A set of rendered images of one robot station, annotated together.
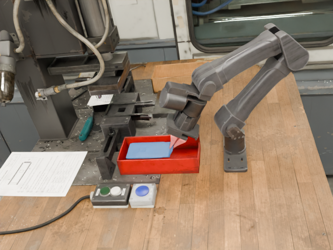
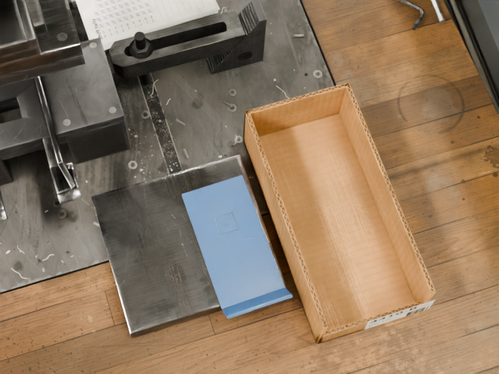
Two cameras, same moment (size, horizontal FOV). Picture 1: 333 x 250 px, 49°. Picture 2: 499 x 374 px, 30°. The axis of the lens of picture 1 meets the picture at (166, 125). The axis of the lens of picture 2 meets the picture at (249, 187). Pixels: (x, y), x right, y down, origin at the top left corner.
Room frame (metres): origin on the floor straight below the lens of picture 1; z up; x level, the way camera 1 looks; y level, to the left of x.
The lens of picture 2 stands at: (1.07, -0.35, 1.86)
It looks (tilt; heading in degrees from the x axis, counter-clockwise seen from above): 68 degrees down; 55
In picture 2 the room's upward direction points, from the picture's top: 5 degrees clockwise
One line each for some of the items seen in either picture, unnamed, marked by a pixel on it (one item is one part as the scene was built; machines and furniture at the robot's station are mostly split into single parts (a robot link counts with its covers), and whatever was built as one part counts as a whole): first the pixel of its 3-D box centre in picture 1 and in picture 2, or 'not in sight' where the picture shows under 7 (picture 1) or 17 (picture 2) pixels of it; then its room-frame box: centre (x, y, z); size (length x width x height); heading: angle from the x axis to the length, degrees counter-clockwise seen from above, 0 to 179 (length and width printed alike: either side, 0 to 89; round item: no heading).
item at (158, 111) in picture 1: (175, 102); (187, 243); (1.21, -0.05, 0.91); 0.17 x 0.16 x 0.02; 167
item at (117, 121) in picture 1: (120, 108); (20, 102); (1.12, 0.15, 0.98); 0.20 x 0.10 x 0.01; 167
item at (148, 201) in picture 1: (143, 198); not in sight; (0.74, 0.10, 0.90); 0.07 x 0.07 x 0.06; 77
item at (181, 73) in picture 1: (183, 77); (336, 211); (1.36, -0.11, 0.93); 0.25 x 0.13 x 0.08; 77
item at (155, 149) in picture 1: (150, 147); not in sight; (0.90, 0.06, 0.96); 0.15 x 0.07 x 0.03; 77
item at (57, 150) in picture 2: (127, 105); (47, 112); (1.14, 0.13, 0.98); 0.13 x 0.01 x 0.03; 77
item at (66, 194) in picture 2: (144, 103); (62, 168); (1.13, 0.06, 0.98); 0.07 x 0.02 x 0.01; 77
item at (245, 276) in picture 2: not in sight; (235, 244); (1.25, -0.09, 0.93); 0.15 x 0.07 x 0.03; 78
